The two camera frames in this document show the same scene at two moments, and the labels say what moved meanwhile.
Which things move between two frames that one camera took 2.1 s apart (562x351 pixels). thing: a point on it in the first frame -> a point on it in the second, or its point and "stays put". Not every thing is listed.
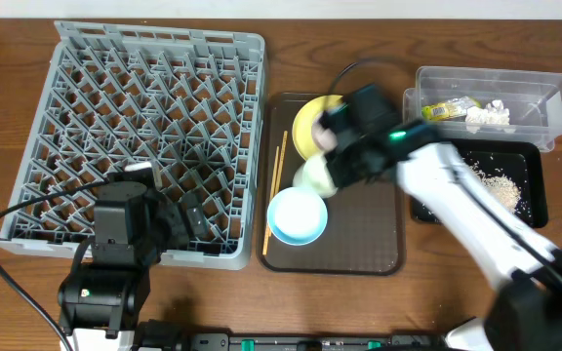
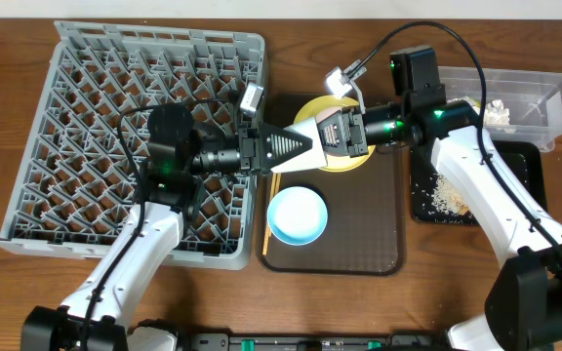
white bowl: x=313 y=174 -> x=314 y=157
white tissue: x=493 y=114 stays put
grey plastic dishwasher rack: x=189 y=102 stays put
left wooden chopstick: x=270 y=200 stays put
